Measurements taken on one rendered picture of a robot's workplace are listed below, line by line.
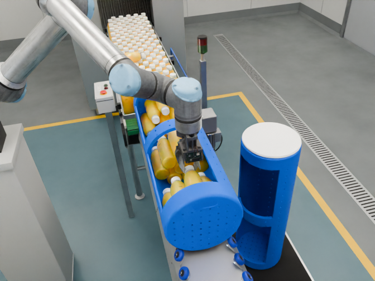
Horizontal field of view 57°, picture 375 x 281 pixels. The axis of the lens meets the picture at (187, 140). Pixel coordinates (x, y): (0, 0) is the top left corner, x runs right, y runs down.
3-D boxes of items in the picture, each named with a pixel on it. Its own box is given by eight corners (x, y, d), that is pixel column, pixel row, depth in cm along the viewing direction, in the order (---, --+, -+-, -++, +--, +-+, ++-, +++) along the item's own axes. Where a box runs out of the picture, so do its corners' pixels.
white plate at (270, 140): (248, 118, 179) (248, 120, 180) (236, 150, 159) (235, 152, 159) (303, 126, 171) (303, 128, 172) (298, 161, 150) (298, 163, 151)
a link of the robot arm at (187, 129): (172, 111, 117) (199, 106, 118) (172, 123, 120) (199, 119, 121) (177, 126, 110) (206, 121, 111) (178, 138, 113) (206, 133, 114)
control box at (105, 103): (98, 114, 197) (94, 98, 191) (97, 97, 212) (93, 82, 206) (116, 111, 198) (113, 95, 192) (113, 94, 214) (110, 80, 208)
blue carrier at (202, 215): (167, 258, 125) (161, 204, 108) (136, 126, 193) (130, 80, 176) (241, 242, 130) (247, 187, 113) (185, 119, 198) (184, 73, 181)
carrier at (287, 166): (240, 227, 233) (230, 262, 212) (248, 119, 180) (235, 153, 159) (283, 237, 225) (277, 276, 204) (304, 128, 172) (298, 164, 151)
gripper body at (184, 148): (182, 165, 120) (181, 138, 112) (177, 150, 126) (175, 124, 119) (203, 161, 121) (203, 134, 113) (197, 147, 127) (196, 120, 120)
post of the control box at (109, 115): (129, 217, 264) (103, 106, 203) (128, 213, 267) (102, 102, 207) (134, 216, 265) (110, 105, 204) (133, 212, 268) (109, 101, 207)
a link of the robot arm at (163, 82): (137, 66, 112) (166, 76, 106) (159, 72, 122) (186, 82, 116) (129, 93, 114) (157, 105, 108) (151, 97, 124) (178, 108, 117)
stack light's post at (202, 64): (204, 184, 288) (200, 62, 222) (202, 181, 292) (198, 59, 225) (208, 183, 289) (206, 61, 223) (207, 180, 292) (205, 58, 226)
